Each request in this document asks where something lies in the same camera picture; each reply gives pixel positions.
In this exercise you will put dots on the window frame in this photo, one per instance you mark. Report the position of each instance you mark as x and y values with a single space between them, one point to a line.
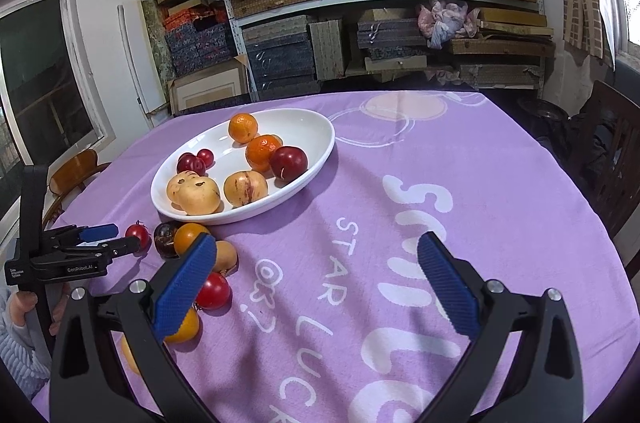
50 105

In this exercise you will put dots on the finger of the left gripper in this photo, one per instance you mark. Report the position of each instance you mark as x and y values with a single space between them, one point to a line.
103 252
74 235

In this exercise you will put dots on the tan round fruit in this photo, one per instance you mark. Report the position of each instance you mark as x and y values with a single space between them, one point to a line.
226 258

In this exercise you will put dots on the red cherry tomato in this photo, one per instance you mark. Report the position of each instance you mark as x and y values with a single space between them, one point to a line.
215 292

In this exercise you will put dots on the yellow pepino melon striped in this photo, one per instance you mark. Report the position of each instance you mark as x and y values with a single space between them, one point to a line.
246 187

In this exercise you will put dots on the brown wooden chair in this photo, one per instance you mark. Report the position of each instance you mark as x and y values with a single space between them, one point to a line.
72 175

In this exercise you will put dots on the purple tablecloth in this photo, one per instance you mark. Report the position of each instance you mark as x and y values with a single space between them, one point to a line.
331 319

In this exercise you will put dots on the orange mandarin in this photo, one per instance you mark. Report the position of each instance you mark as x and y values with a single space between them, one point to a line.
259 151
243 128

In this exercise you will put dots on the pink crumpled cloth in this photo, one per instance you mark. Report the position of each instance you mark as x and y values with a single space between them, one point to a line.
440 21

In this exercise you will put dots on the small dark red plum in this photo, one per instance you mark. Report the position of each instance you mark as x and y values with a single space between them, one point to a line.
188 162

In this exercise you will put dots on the framed picture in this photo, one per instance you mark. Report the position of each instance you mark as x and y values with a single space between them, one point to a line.
222 81

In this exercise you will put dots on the small red tomato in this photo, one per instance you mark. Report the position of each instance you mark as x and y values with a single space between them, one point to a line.
139 231

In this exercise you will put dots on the person left hand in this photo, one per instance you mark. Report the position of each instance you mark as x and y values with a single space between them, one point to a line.
21 303

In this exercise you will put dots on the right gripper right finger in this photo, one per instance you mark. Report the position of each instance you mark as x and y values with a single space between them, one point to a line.
544 382

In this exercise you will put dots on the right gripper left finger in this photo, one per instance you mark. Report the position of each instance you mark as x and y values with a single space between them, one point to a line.
87 381

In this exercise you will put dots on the small orange tangerine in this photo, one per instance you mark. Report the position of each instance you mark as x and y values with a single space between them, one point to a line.
186 235

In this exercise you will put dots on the dark wooden chair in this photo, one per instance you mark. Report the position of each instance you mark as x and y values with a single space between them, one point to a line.
604 162

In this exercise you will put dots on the white oval plate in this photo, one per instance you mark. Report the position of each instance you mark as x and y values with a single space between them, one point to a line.
308 130

